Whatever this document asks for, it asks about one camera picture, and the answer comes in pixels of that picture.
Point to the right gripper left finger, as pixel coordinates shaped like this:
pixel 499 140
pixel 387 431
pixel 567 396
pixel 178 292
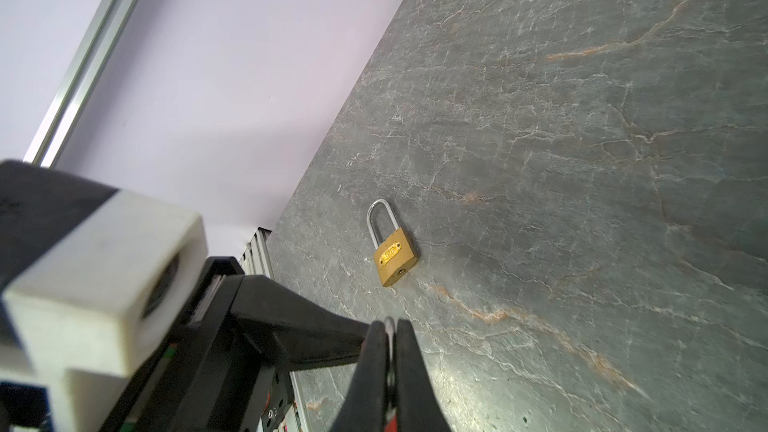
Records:
pixel 366 400

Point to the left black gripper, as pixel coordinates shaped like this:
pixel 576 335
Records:
pixel 207 374

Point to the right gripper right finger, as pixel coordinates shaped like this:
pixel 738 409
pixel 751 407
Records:
pixel 417 408

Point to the silver key with ring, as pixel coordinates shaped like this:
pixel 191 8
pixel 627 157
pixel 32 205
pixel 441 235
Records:
pixel 390 409

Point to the brass padlock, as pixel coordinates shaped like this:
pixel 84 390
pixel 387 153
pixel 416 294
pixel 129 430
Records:
pixel 395 255

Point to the aluminium front rail frame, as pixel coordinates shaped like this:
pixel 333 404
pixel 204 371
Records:
pixel 283 406

